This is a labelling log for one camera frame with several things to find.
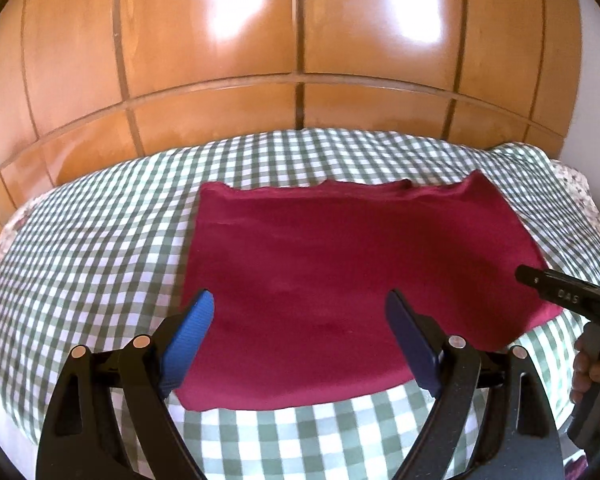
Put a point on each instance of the green white checkered blanket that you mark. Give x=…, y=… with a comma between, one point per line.
x=105, y=240

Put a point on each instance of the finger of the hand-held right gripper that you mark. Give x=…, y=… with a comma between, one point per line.
x=560, y=290

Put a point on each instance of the floral patterned bedcover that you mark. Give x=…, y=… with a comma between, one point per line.
x=575, y=190

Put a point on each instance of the maroon long-sleeved shirt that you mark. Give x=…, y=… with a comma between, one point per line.
x=330, y=260

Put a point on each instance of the person's right hand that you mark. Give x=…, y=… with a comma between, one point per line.
x=580, y=375

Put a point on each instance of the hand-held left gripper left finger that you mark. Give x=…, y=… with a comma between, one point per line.
x=190, y=330

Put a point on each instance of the white bed sheet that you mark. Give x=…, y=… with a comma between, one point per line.
x=5, y=417

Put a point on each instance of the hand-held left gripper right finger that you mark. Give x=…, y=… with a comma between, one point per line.
x=412, y=345

